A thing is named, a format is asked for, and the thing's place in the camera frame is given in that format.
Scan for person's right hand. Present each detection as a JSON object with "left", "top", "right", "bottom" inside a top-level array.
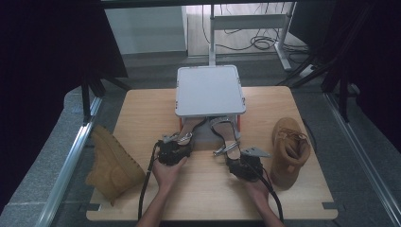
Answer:
[{"left": 240, "top": 176, "right": 271, "bottom": 206}]

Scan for white metal desk frame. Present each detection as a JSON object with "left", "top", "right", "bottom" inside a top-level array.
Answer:
[{"left": 207, "top": 1, "right": 298, "bottom": 72}]

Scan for aluminium rail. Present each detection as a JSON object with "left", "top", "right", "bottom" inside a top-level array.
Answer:
[
  {"left": 34, "top": 96, "right": 104, "bottom": 227},
  {"left": 324, "top": 93, "right": 401, "bottom": 227}
]

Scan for white power strip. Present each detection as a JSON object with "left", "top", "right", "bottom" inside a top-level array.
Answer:
[{"left": 298, "top": 63, "right": 317, "bottom": 79}]

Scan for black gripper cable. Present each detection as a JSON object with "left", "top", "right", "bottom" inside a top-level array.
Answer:
[
  {"left": 258, "top": 166, "right": 285, "bottom": 224},
  {"left": 137, "top": 141, "right": 161, "bottom": 221}
]

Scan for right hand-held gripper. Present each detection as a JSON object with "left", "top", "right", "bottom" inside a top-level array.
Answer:
[{"left": 225, "top": 146, "right": 272, "bottom": 183}]

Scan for black floor cables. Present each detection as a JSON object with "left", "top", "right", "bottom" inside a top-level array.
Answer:
[{"left": 201, "top": 3, "right": 310, "bottom": 64}]

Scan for black silver heeled sandal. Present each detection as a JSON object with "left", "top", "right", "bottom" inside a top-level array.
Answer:
[
  {"left": 209, "top": 115, "right": 243, "bottom": 161},
  {"left": 162, "top": 116, "right": 206, "bottom": 147}
]

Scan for tan suede boot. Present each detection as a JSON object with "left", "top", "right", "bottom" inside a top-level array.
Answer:
[
  {"left": 270, "top": 117, "right": 312, "bottom": 191},
  {"left": 84, "top": 124, "right": 147, "bottom": 207}
]

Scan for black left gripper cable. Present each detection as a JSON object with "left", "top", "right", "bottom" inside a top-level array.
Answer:
[{"left": 137, "top": 141, "right": 161, "bottom": 221}]

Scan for dark curtain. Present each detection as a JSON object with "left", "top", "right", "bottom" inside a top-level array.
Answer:
[
  {"left": 289, "top": 0, "right": 401, "bottom": 155},
  {"left": 0, "top": 0, "right": 129, "bottom": 216}
]

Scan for grey two-tier shoe rack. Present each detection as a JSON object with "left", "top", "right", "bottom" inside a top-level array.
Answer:
[{"left": 174, "top": 64, "right": 247, "bottom": 150}]

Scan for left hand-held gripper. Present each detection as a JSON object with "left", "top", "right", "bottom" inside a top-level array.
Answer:
[{"left": 156, "top": 139, "right": 193, "bottom": 166}]

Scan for black stand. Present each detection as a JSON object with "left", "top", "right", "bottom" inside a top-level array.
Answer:
[
  {"left": 277, "top": 6, "right": 360, "bottom": 123},
  {"left": 79, "top": 71, "right": 132, "bottom": 125}
]

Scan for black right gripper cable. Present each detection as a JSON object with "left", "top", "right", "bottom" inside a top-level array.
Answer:
[{"left": 258, "top": 166, "right": 285, "bottom": 224}]

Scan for person's left hand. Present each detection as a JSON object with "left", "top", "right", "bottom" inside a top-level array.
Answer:
[{"left": 151, "top": 156, "right": 189, "bottom": 194}]

